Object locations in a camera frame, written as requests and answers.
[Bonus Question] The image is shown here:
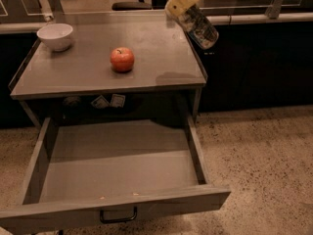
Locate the open grey top drawer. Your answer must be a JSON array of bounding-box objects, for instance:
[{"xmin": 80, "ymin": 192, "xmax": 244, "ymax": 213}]
[{"xmin": 0, "ymin": 117, "xmax": 230, "ymax": 235}]

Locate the red apple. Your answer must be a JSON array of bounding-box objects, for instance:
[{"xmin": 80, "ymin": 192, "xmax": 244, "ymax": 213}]
[{"xmin": 110, "ymin": 47, "xmax": 135, "ymax": 72}]

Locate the dark counter cabinet right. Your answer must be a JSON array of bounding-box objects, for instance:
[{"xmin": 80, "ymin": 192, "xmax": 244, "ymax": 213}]
[{"xmin": 193, "ymin": 22, "xmax": 313, "ymax": 112}]

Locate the right paper tag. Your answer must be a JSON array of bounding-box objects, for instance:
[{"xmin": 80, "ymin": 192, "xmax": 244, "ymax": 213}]
[{"xmin": 111, "ymin": 94, "xmax": 125, "ymax": 108}]

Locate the paper tag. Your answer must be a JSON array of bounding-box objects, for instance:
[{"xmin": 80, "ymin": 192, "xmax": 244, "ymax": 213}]
[
  {"xmin": 111, "ymin": 94, "xmax": 125, "ymax": 108},
  {"xmin": 91, "ymin": 95, "xmax": 110, "ymax": 109}
]

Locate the white bowl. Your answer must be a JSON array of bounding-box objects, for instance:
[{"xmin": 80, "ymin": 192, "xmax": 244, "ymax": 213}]
[{"xmin": 37, "ymin": 23, "xmax": 73, "ymax": 52}]

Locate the left paper tag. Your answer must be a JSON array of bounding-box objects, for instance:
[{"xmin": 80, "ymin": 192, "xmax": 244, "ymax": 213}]
[{"xmin": 91, "ymin": 95, "xmax": 110, "ymax": 109}]

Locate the grey cabinet table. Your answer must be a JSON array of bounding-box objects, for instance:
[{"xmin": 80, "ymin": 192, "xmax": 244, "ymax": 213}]
[{"xmin": 7, "ymin": 10, "xmax": 208, "ymax": 129}]

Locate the dark round object under table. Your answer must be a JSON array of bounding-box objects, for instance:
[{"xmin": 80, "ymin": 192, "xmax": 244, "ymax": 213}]
[{"xmin": 63, "ymin": 96, "xmax": 81, "ymax": 108}]

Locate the metal frame post right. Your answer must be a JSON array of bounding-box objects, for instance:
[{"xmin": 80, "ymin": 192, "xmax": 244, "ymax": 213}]
[{"xmin": 265, "ymin": 0, "xmax": 284, "ymax": 20}]

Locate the black drawer handle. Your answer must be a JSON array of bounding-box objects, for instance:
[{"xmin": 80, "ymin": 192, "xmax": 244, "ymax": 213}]
[{"xmin": 99, "ymin": 207, "xmax": 138, "ymax": 224}]

